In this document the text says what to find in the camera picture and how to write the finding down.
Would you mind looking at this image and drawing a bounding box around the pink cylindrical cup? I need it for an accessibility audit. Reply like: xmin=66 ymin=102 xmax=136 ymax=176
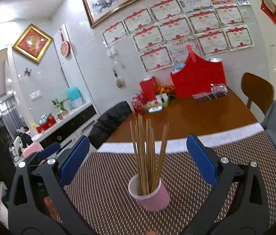
xmin=128 ymin=174 xmax=170 ymax=212

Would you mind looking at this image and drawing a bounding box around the thin chopstick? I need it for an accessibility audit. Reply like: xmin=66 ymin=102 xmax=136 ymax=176
xmin=146 ymin=118 xmax=150 ymax=194

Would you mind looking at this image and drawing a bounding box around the person right hand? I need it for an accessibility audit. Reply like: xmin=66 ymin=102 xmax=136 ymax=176
xmin=146 ymin=231 xmax=158 ymax=235

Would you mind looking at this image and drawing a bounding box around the teal container on sideboard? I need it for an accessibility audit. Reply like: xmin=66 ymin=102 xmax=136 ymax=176
xmin=66 ymin=87 xmax=84 ymax=108

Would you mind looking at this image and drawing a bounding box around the black white sideboard cabinet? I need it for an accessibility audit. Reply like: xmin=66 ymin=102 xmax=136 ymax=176
xmin=32 ymin=103 xmax=99 ymax=149

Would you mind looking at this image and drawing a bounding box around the red gift bag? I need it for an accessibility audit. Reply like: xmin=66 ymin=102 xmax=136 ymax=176
xmin=170 ymin=45 xmax=226 ymax=99

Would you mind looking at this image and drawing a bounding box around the gold framed red picture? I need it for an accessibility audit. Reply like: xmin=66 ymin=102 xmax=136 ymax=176
xmin=13 ymin=24 xmax=53 ymax=64

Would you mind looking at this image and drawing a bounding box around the seated person in background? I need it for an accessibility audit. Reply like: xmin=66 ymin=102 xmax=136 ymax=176
xmin=17 ymin=126 xmax=33 ymax=148

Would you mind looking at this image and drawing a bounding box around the brown dotted placemat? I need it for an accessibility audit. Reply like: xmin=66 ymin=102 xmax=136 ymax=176
xmin=64 ymin=131 xmax=276 ymax=234

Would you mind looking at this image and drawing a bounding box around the small red gift box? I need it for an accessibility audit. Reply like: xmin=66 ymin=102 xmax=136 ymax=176
xmin=139 ymin=76 xmax=157 ymax=102

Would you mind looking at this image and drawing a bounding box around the black jacket on chair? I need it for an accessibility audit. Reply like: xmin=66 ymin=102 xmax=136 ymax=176
xmin=88 ymin=101 xmax=133 ymax=150

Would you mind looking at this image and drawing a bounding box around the brown wooden chair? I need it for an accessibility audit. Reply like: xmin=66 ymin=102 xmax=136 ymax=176
xmin=241 ymin=72 xmax=274 ymax=115

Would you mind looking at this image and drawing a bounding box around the green potted plant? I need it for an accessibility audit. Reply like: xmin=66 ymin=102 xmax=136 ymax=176
xmin=51 ymin=99 xmax=68 ymax=120

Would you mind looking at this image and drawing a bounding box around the long chopstick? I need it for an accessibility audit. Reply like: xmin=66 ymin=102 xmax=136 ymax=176
xmin=152 ymin=123 xmax=169 ymax=190

